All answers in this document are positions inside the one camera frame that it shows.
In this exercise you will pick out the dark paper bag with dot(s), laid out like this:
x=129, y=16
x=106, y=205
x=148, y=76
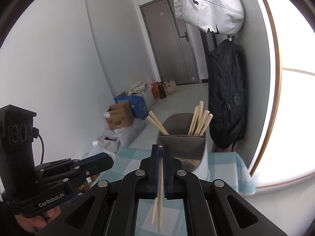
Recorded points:
x=162, y=92

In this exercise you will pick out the window with wooden frame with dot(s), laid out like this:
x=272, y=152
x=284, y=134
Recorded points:
x=295, y=127

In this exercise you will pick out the grey plastic bag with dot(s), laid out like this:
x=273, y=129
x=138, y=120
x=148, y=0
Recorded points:
x=130, y=132

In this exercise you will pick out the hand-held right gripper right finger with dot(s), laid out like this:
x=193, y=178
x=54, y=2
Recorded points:
x=166, y=177

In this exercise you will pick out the brown cardboard box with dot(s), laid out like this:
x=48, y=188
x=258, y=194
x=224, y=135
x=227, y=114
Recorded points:
x=120, y=120

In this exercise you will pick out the person's left forearm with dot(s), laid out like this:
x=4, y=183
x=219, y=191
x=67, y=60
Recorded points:
x=7, y=221

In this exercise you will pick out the beige plastic bag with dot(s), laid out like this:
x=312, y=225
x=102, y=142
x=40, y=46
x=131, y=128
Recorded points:
x=171, y=88

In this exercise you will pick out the wooden chopstick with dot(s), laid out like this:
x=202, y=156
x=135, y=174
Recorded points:
x=154, y=211
x=160, y=213
x=155, y=125

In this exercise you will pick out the white utensil holder grey insert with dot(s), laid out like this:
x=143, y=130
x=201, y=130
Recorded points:
x=182, y=145

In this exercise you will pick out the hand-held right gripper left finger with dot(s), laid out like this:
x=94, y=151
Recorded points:
x=154, y=174

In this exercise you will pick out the bundle of wooden chopsticks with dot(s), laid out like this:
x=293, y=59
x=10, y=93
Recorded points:
x=196, y=127

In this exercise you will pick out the grey door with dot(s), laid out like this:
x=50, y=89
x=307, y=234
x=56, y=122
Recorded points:
x=169, y=49

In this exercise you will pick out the red snack bag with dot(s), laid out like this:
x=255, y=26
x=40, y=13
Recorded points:
x=153, y=89

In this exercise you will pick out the beige clothes pile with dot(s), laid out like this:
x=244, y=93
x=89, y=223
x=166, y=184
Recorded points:
x=137, y=88

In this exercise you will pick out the white plastic bags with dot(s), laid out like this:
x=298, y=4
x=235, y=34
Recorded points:
x=105, y=143

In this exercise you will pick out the teal checked tablecloth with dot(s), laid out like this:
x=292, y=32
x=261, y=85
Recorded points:
x=221, y=167

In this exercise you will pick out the white shoulder bag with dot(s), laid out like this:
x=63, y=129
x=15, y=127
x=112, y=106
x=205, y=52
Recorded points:
x=209, y=7

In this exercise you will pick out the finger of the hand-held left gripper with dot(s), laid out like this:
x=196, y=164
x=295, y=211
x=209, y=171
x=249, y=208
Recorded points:
x=80, y=179
x=96, y=163

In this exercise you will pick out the person's left hand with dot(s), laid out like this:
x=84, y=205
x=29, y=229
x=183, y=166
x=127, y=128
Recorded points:
x=32, y=225

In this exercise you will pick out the blue cardboard box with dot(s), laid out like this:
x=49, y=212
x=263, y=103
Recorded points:
x=139, y=108

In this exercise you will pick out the white translucent bag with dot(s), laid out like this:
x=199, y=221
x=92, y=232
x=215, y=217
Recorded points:
x=149, y=95

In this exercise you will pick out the blue carton with white print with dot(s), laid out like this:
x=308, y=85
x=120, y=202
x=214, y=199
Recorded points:
x=121, y=100

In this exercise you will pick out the black backpack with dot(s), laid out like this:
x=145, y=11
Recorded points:
x=226, y=91

